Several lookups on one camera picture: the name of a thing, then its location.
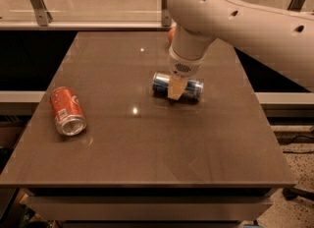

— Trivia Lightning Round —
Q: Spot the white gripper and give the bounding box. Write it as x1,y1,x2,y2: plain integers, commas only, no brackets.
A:
168,48,203,100

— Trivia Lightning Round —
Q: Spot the blue silver redbull can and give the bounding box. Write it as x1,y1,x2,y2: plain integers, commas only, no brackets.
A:
152,73,204,100

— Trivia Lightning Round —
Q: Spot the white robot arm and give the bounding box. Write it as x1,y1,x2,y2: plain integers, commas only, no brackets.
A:
167,0,314,91

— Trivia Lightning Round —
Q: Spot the orange soda can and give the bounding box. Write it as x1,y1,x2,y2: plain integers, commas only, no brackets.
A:
50,86,86,137

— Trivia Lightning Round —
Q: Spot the red apple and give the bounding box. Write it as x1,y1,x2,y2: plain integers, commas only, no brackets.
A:
168,28,176,44

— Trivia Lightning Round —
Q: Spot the middle metal railing bracket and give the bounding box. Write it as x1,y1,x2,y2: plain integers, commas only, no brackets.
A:
161,0,172,27

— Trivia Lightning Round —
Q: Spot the black floor cable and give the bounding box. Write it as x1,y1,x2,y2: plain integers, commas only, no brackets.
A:
280,134,314,155

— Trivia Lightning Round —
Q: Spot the left metal railing bracket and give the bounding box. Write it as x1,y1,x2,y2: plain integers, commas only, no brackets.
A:
29,0,53,27

